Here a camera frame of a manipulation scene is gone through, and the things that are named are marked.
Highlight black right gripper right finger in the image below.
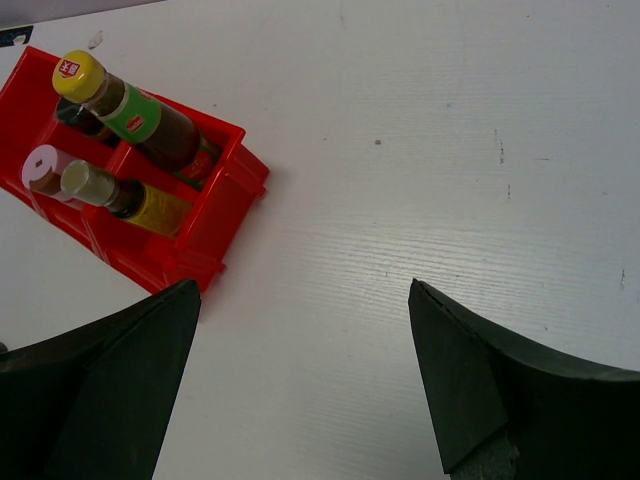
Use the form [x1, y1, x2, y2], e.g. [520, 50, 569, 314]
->
[408, 280, 639, 479]

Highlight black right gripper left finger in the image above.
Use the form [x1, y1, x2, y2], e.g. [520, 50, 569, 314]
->
[1, 280, 201, 479]

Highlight yellow-label dark sauce bottle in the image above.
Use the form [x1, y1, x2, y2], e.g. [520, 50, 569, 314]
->
[60, 160, 192, 238]

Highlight pink-cap spice jar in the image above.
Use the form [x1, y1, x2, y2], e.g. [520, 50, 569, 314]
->
[21, 144, 83, 210]

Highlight green-label red sauce bottle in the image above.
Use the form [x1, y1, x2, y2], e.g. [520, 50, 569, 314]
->
[52, 50, 222, 190]

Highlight black-cap spice shaker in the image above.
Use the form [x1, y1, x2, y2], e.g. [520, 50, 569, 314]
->
[55, 97, 120, 148]

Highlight red three-compartment plastic tray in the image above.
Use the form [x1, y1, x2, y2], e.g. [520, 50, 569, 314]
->
[1, 46, 269, 293]

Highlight left blue table label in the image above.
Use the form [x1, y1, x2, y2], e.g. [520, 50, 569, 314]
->
[0, 25, 34, 48]

